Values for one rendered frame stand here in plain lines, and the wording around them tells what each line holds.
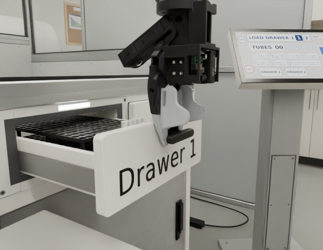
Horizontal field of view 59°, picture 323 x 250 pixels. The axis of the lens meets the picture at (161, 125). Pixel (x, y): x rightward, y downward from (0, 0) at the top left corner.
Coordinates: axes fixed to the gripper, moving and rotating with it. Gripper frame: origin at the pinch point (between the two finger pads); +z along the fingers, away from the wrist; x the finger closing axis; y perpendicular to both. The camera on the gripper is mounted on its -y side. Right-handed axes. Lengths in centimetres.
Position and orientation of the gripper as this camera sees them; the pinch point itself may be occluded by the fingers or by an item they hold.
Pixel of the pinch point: (167, 134)
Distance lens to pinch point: 47.4
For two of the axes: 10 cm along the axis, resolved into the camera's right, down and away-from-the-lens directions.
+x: 5.4, -1.5, 8.3
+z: 0.0, 9.8, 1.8
